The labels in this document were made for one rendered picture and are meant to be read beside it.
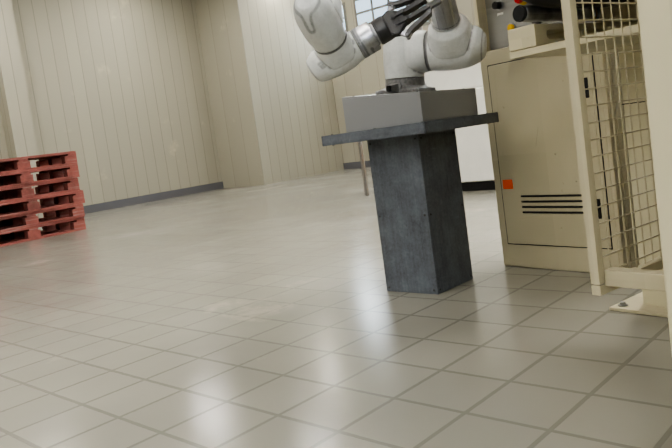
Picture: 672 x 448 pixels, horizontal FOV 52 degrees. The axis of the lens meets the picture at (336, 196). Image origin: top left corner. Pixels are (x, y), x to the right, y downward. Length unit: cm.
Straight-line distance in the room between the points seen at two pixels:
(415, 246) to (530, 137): 63
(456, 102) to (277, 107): 938
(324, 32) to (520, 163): 127
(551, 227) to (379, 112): 83
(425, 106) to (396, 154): 26
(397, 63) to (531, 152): 64
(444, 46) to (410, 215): 64
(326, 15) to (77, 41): 962
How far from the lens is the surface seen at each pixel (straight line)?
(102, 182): 1119
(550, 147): 278
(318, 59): 197
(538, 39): 194
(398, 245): 270
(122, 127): 1144
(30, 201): 784
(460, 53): 261
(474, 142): 605
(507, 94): 288
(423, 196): 259
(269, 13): 1218
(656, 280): 127
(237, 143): 1194
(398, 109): 251
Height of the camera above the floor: 64
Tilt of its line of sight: 5 degrees down
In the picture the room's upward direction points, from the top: 8 degrees counter-clockwise
